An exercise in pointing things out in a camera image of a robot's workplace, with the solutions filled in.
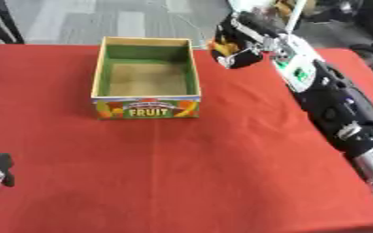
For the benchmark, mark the black tripod leg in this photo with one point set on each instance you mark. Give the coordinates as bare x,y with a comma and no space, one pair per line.
6,24

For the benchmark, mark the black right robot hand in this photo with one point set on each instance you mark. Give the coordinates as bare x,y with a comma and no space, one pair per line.
243,59

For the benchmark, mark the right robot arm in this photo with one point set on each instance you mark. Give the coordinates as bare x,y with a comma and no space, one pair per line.
327,100

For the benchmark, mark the cardboard box with green inside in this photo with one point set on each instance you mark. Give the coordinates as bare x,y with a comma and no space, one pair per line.
147,104

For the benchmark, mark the orange and yellow toy fruit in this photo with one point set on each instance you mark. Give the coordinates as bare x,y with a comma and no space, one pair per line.
224,47

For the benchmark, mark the white pole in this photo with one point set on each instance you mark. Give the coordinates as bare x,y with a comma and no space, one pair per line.
296,15

